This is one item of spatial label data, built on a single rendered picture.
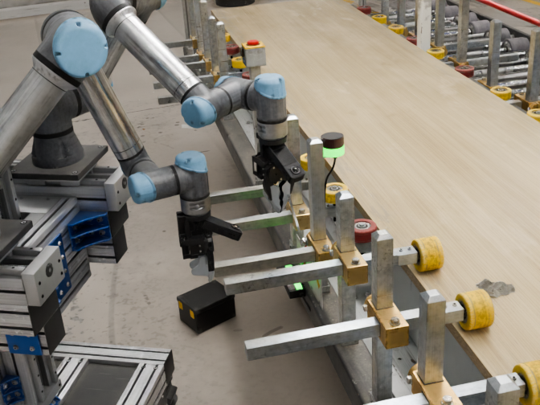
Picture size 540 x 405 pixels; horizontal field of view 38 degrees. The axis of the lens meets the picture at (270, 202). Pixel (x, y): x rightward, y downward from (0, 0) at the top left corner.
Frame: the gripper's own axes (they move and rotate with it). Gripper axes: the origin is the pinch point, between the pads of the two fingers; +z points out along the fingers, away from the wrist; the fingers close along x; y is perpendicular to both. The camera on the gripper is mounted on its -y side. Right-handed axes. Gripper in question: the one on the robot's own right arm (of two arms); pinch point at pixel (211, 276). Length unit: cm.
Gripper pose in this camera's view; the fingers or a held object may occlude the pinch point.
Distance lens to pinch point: 207.1
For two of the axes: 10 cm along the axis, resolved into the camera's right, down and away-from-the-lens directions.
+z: 0.6, 9.0, 4.4
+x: 2.2, 4.2, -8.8
